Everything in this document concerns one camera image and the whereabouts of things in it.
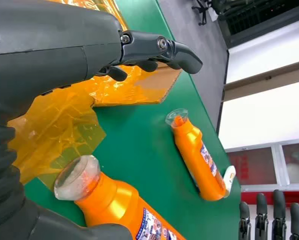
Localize white-framed glass cabinet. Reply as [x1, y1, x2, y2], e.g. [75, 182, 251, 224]
[225, 139, 299, 193]

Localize small white bottle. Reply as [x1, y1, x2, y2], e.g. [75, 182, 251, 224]
[223, 165, 237, 199]

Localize black chair base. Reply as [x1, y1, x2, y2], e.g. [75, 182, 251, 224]
[192, 0, 215, 27]

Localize yellow film-wrapped cardboard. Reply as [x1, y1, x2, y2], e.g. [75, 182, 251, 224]
[7, 0, 182, 191]

